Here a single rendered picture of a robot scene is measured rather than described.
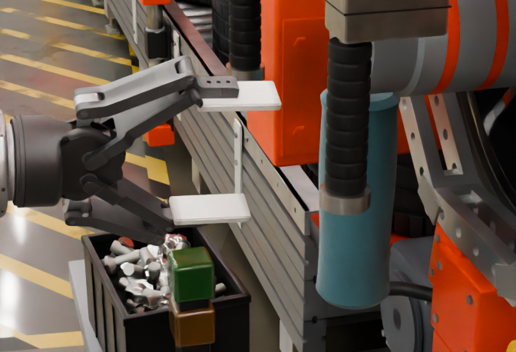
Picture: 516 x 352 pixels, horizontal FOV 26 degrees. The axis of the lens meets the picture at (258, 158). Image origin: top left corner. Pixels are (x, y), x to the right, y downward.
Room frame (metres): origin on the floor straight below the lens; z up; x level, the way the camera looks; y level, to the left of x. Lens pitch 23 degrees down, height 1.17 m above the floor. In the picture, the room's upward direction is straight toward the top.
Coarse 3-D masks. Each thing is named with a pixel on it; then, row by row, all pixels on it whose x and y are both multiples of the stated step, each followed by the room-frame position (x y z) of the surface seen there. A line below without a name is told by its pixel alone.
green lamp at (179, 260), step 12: (168, 252) 0.95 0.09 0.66; (180, 252) 0.95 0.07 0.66; (192, 252) 0.95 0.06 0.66; (204, 252) 0.95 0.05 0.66; (168, 264) 0.94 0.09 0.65; (180, 264) 0.92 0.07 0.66; (192, 264) 0.92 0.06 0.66; (204, 264) 0.92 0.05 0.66; (168, 276) 0.94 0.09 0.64; (180, 276) 0.92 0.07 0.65; (192, 276) 0.92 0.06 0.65; (204, 276) 0.92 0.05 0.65; (180, 288) 0.92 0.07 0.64; (192, 288) 0.92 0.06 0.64; (204, 288) 0.92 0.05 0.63; (180, 300) 0.92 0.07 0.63; (192, 300) 0.92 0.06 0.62
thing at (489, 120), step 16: (480, 96) 1.28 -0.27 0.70; (496, 96) 1.29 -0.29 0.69; (512, 96) 1.23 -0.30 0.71; (480, 112) 1.27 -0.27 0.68; (496, 112) 1.26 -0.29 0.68; (512, 112) 1.25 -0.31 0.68; (480, 128) 1.26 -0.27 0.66; (496, 128) 1.25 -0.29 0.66; (512, 128) 1.26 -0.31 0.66; (496, 144) 1.23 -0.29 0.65; (512, 144) 1.24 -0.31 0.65; (496, 160) 1.21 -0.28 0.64; (512, 160) 1.22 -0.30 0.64; (496, 176) 1.21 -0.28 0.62; (512, 176) 1.19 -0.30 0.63; (512, 192) 1.17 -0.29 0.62
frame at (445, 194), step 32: (416, 96) 1.26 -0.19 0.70; (448, 96) 1.27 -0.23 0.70; (416, 128) 1.23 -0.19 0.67; (448, 128) 1.24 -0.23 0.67; (416, 160) 1.23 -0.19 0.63; (448, 160) 1.24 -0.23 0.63; (448, 192) 1.17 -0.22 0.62; (480, 192) 1.17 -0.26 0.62; (448, 224) 1.13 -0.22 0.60; (480, 224) 1.08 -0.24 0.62; (512, 224) 1.08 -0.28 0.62; (480, 256) 1.05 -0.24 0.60; (512, 256) 1.01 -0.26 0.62; (512, 288) 0.98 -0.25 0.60
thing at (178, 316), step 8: (176, 304) 0.93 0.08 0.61; (176, 312) 0.92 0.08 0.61; (184, 312) 0.92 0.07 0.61; (192, 312) 0.92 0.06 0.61; (200, 312) 0.92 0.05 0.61; (208, 312) 0.92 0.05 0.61; (176, 320) 0.92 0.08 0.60; (184, 320) 0.92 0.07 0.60; (192, 320) 0.92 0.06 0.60; (200, 320) 0.92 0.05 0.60; (208, 320) 0.92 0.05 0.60; (176, 328) 0.92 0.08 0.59; (184, 328) 0.92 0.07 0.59; (192, 328) 0.92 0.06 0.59; (200, 328) 0.92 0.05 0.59; (208, 328) 0.92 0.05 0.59; (176, 336) 0.92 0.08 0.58; (184, 336) 0.92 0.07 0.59; (192, 336) 0.92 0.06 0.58; (200, 336) 0.92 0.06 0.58; (208, 336) 0.92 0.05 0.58; (176, 344) 0.92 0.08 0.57; (184, 344) 0.92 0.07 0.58; (192, 344) 0.92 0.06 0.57; (200, 344) 0.92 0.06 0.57
